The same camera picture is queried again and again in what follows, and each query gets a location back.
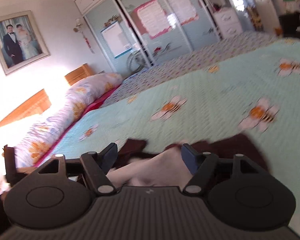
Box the sliding door wardrobe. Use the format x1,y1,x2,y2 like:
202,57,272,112
74,0,240,73

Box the wooden chair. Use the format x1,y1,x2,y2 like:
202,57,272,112
247,6,263,32

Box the red hanging ornament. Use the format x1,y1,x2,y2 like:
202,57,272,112
83,36,95,54

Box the black armchair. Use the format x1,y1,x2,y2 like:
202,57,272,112
279,11,300,40

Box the pink bordered poster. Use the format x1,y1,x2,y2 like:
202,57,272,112
164,0,199,25
132,0,172,40

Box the pile of clothes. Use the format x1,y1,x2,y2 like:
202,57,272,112
211,4,228,13

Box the wooden headboard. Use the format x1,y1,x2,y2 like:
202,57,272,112
0,64,92,132

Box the maroon garment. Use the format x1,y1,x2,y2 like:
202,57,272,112
114,134,269,178

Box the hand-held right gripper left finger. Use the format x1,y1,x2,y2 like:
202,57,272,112
37,142,118,197

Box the white drawer cabinet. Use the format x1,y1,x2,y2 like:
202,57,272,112
213,9,243,38

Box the white door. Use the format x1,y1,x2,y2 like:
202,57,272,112
247,0,278,30

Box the framed wedding photo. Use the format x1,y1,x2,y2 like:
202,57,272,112
0,10,51,76

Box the bee printed green quilt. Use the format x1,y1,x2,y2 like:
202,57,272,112
44,31,300,238

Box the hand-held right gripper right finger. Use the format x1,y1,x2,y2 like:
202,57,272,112
181,143,259,196

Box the wall lamp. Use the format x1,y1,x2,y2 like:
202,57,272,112
73,17,83,33

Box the electric fan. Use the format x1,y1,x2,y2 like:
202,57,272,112
126,50,150,73

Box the blue bordered white chart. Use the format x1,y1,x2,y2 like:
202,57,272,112
101,21,130,58

